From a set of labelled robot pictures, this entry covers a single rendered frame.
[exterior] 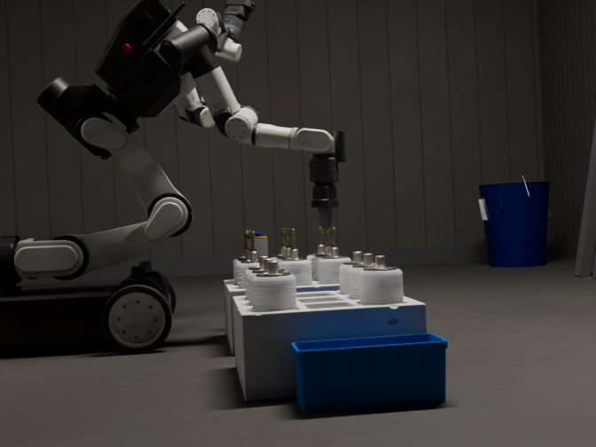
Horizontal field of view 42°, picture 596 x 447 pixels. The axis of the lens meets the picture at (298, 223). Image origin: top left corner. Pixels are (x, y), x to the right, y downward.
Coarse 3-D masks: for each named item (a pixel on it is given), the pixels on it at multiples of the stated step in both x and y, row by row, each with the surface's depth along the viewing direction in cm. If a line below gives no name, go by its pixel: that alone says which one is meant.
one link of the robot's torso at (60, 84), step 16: (64, 80) 245; (48, 96) 240; (64, 96) 240; (80, 96) 241; (96, 96) 241; (48, 112) 244; (64, 112) 241; (80, 112) 241; (112, 112) 242; (128, 112) 244; (128, 128) 245
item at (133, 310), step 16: (128, 288) 221; (144, 288) 221; (112, 304) 220; (128, 304) 222; (144, 304) 222; (160, 304) 222; (112, 320) 220; (128, 320) 222; (144, 320) 222; (160, 320) 223; (112, 336) 220; (128, 336) 222; (144, 336) 222; (160, 336) 222; (128, 352) 221; (144, 352) 221
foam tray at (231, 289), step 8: (224, 280) 248; (232, 280) 247; (312, 280) 233; (224, 288) 242; (232, 288) 217; (296, 288) 214; (304, 288) 214; (312, 288) 215; (320, 288) 215; (328, 288) 215; (336, 288) 215; (224, 296) 245; (232, 296) 212; (224, 304) 249; (232, 304) 212; (232, 312) 212; (232, 320) 212; (232, 328) 212; (232, 336) 212; (232, 344) 212; (232, 352) 212
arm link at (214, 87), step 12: (216, 72) 230; (204, 84) 230; (216, 84) 230; (228, 84) 234; (204, 96) 233; (216, 96) 231; (228, 96) 232; (216, 108) 233; (228, 108) 232; (252, 108) 241; (216, 120) 233; (228, 120) 231; (240, 120) 230; (228, 132) 232; (240, 132) 232
